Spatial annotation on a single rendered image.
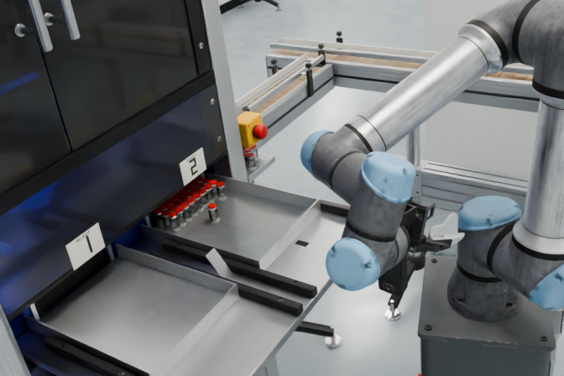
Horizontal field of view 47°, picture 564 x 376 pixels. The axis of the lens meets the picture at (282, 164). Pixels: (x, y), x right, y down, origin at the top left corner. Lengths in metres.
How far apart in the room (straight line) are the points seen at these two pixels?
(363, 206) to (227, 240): 0.65
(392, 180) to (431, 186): 1.50
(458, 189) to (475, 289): 1.01
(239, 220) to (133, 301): 0.34
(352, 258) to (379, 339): 1.58
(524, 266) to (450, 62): 0.39
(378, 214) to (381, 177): 0.05
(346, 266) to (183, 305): 0.52
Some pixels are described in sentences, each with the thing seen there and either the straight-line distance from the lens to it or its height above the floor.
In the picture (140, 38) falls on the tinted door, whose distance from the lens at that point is 1.39.
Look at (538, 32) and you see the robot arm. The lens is 1.08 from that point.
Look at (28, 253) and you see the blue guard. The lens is 1.28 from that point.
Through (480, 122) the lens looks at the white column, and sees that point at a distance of 2.89.
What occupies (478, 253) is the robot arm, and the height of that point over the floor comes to 0.95.
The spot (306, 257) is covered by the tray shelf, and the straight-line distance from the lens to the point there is 1.43.
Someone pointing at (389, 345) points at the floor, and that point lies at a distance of 2.47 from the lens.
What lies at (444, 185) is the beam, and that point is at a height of 0.51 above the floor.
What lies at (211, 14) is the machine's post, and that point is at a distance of 1.55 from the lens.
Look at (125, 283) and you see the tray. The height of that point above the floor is 0.88.
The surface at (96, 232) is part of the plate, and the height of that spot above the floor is 1.03.
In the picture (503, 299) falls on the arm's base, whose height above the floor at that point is 0.84.
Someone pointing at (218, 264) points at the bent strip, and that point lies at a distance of 1.40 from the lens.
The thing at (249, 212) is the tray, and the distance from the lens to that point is 1.60.
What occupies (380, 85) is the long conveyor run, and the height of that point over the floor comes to 0.87.
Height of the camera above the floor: 1.75
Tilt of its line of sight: 29 degrees down
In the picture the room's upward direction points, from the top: 7 degrees counter-clockwise
